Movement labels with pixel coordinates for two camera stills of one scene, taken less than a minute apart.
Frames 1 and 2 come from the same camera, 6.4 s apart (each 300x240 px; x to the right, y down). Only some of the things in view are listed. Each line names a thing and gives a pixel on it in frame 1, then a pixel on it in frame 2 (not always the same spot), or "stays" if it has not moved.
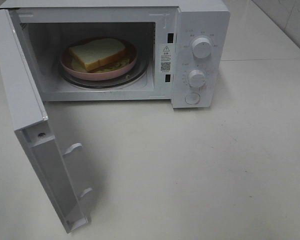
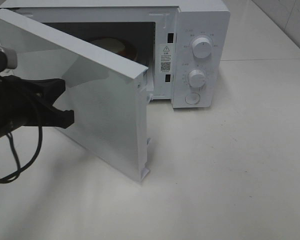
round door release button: [192, 98] stays
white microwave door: [44, 151] → [109, 95]
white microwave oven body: [176, 50] stays
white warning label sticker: [165, 58] stays
